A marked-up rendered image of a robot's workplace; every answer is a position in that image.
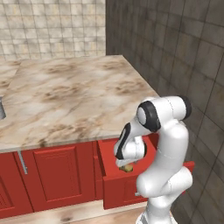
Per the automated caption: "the red cupboard door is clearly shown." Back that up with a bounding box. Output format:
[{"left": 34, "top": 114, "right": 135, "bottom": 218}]
[
  {"left": 0, "top": 151, "right": 35, "bottom": 220},
  {"left": 13, "top": 141, "right": 97, "bottom": 213}
]

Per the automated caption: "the red open drawer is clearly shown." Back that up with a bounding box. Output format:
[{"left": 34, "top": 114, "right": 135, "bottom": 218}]
[{"left": 96, "top": 135, "right": 196, "bottom": 211}]

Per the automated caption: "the silver cupboard door handle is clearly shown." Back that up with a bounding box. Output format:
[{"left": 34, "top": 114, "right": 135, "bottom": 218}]
[{"left": 17, "top": 150, "right": 29, "bottom": 176}]

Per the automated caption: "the yellow sponge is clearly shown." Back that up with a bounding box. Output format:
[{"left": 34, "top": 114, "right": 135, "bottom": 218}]
[{"left": 119, "top": 164, "right": 135, "bottom": 173}]

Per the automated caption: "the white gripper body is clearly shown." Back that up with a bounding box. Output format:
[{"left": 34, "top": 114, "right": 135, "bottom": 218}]
[{"left": 117, "top": 157, "right": 141, "bottom": 169}]

